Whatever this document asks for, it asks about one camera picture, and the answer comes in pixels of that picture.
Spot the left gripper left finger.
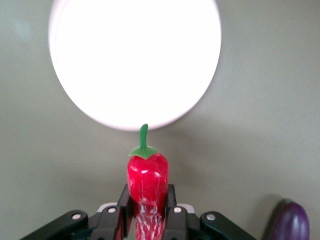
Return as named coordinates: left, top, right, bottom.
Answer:
left=19, top=184, right=133, bottom=240

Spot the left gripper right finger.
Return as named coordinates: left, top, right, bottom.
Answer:
left=162, top=183, right=256, bottom=240

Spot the red chili pepper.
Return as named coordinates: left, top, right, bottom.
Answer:
left=126, top=123, right=170, bottom=240

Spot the purple eggplant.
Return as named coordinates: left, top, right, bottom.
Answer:
left=267, top=201, right=311, bottom=240

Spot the pink round plate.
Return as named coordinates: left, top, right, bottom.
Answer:
left=48, top=0, right=222, bottom=132

